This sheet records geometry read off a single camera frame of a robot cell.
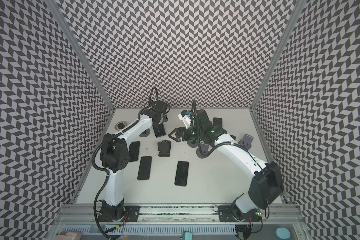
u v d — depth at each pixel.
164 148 0.92
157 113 0.75
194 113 0.58
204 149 0.93
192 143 1.01
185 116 0.68
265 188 0.41
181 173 0.85
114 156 0.53
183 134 0.65
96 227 0.67
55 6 0.71
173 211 0.75
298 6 0.67
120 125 0.96
